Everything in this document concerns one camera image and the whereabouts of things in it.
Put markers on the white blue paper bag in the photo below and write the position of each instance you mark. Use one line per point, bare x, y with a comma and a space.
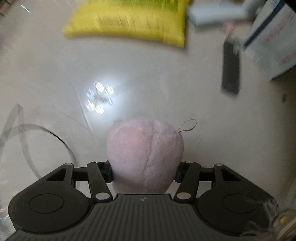
271, 43

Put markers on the black remote control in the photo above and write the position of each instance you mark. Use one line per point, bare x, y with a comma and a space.
231, 68

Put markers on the pink plush toy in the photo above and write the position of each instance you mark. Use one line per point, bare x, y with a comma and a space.
144, 154

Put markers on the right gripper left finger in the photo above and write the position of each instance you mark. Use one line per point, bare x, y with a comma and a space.
97, 185

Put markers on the yellow plastic bag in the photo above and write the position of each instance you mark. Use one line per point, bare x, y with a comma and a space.
162, 21

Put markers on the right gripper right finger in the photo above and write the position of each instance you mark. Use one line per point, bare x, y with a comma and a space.
187, 176

